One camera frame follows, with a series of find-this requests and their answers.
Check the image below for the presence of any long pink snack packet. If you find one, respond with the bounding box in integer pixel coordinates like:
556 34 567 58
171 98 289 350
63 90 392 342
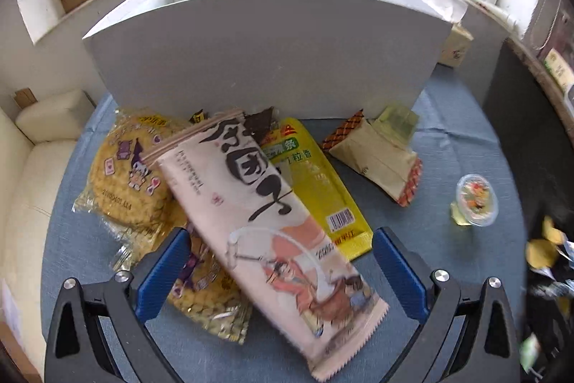
150 108 390 383

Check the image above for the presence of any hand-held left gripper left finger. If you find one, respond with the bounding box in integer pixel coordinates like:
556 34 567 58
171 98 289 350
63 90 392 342
43 227 193 383

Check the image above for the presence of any yellow snack packet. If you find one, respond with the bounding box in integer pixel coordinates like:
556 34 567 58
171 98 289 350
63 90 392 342
260 118 374 262

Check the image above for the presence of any cream sofa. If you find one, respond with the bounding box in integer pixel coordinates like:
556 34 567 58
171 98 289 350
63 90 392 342
0 89 97 368

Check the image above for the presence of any yellow tissue box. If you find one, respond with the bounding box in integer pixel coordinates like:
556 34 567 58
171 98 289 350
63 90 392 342
437 24 474 68

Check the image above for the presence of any clear jelly cup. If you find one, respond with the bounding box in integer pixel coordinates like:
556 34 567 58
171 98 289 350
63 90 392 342
450 173 499 228

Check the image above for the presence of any round waffle cookie packet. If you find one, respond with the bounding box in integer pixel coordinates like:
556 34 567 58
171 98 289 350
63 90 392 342
166 225 254 345
72 107 190 272

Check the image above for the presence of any green white packet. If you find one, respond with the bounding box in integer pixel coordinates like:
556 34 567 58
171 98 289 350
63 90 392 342
519 333 542 371

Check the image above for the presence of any small green translucent packet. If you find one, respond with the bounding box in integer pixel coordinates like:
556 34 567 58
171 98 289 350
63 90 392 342
372 105 420 151

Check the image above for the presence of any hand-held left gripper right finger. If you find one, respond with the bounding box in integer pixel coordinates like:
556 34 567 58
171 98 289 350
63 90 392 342
373 227 523 383

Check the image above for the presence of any dark brown snack packet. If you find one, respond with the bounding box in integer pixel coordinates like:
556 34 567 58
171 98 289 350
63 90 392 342
244 106 276 147

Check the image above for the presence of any white storage box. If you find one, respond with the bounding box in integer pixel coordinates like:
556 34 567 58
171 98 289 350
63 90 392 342
82 0 451 121

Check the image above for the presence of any small cardboard piece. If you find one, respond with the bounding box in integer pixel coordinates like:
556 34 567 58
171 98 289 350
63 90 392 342
13 89 37 108

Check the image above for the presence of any beige packet with orange edges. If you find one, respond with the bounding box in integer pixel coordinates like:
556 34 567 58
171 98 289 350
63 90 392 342
320 109 423 209

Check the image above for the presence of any yellow wrapped snack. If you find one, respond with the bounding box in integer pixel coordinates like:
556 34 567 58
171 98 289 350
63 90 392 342
526 238 559 270

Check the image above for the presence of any blue tablecloth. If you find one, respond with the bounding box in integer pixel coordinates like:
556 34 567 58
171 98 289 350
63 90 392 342
40 64 528 383

